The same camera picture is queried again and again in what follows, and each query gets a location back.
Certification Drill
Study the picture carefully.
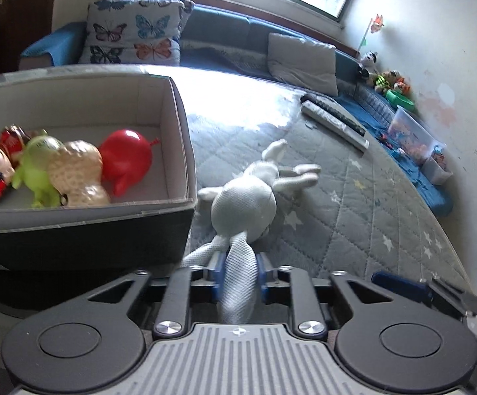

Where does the white plush rabbit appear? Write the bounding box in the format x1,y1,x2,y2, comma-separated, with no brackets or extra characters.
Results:
181,139,322,325

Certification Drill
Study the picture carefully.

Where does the green plastic bowl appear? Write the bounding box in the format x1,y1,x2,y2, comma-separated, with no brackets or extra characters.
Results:
386,89,415,112

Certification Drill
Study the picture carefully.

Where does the orange flower stick decoration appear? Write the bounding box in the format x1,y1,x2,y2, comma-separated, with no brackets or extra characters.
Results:
360,14,385,50

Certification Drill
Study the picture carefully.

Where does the grey star quilted desktop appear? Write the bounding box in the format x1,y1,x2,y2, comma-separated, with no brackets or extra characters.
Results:
0,64,474,379

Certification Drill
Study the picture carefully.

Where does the small clear plastic container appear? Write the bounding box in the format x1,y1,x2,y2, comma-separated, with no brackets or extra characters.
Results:
422,144,453,186

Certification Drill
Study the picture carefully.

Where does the black and white cow plush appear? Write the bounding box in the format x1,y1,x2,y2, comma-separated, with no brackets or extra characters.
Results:
360,50,379,81

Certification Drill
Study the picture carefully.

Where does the black cardboard box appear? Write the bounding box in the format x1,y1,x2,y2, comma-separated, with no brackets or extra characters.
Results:
0,66,198,272

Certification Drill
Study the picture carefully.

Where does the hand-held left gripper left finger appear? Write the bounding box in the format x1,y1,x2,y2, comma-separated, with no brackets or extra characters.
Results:
87,253,225,339

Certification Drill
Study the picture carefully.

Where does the tan sheep toy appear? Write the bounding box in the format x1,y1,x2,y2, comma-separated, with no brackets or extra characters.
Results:
47,140,111,208

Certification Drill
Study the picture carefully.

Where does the red round figure toy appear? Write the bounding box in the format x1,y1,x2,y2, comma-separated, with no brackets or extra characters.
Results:
98,129,160,197

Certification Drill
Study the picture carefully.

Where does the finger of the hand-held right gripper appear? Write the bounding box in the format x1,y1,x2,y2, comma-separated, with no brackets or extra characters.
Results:
371,271,477,318

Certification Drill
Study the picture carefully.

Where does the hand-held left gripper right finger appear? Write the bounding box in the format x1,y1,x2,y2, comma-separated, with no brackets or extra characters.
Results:
256,253,392,339

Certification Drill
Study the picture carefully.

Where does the butterfly print pillow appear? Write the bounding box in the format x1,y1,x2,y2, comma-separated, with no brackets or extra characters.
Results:
104,0,196,42
78,0,185,66

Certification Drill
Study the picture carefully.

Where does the white remote control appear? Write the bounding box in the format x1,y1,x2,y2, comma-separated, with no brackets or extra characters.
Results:
301,101,369,152

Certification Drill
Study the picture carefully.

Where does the large clear plastic container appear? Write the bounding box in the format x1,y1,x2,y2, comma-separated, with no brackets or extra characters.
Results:
388,106,447,165

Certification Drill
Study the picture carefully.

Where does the green one-eyed monster toy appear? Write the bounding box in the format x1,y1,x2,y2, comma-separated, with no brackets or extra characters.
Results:
11,129,64,208

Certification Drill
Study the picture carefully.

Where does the black remote control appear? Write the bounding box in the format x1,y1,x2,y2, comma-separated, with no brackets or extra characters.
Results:
300,94,366,137

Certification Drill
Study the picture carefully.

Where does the blue sofa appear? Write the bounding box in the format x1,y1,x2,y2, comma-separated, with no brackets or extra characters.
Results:
19,2,455,217

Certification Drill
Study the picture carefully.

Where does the white pillow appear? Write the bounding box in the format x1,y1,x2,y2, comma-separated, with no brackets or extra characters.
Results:
267,32,340,97

